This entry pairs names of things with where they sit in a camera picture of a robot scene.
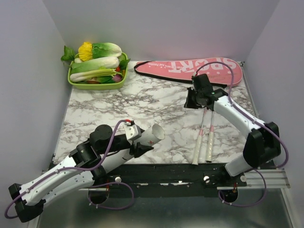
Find white shuttlecock tube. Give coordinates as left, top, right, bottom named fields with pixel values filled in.
left=101, top=124, right=165, bottom=173

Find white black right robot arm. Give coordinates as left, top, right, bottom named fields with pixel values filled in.
left=184, top=74, right=281, bottom=186

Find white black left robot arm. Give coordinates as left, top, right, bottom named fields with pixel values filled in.
left=9, top=120, right=165, bottom=223

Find pink badminton racket right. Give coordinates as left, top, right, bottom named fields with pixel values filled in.
left=205, top=112, right=214, bottom=162

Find pink badminton racket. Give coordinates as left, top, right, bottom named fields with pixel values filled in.
left=205, top=112, right=214, bottom=162
left=192, top=108, right=207, bottom=165

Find pink badminton racket left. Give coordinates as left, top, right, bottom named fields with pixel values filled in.
left=192, top=108, right=207, bottom=165

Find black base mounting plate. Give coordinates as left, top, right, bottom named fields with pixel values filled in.
left=48, top=154, right=247, bottom=199

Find pink racket bag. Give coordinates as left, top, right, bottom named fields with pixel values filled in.
left=134, top=57, right=243, bottom=87

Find green plastic basket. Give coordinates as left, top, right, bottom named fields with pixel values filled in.
left=67, top=53, right=130, bottom=90

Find toy bok choy front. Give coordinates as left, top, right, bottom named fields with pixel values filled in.
left=69, top=68, right=121, bottom=83

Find toy napa cabbage middle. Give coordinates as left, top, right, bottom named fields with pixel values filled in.
left=70, top=57, right=120, bottom=74

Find toy napa cabbage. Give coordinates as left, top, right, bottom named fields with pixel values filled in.
left=70, top=57, right=120, bottom=74
left=92, top=43, right=122, bottom=59

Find toy napa cabbage top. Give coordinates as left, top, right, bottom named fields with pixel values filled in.
left=92, top=43, right=122, bottom=59

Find yellow toy flower vegetable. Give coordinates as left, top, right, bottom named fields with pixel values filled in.
left=78, top=42, right=93, bottom=61

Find green toy leaf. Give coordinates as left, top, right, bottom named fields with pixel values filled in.
left=60, top=46, right=76, bottom=67

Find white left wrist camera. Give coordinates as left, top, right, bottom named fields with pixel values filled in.
left=123, top=124, right=142, bottom=144

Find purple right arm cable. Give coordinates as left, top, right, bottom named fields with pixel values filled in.
left=192, top=59, right=290, bottom=207

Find aluminium frame rail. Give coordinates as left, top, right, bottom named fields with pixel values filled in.
left=217, top=168, right=291, bottom=190

